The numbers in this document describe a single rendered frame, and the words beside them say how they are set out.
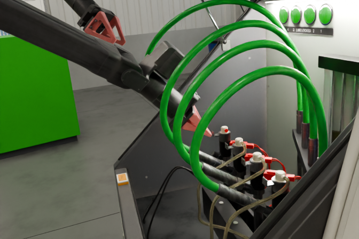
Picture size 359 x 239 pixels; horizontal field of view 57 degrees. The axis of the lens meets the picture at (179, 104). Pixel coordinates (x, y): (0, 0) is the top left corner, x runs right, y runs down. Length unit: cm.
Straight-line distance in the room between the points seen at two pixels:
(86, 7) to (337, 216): 73
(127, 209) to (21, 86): 319
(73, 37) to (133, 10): 671
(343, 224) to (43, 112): 374
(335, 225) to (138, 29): 703
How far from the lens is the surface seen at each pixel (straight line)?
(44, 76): 396
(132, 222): 83
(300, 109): 85
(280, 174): 57
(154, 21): 743
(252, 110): 115
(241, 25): 65
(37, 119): 404
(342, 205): 49
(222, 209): 78
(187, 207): 107
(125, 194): 94
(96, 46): 63
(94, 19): 87
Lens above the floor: 142
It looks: 16 degrees down
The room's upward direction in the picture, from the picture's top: 5 degrees counter-clockwise
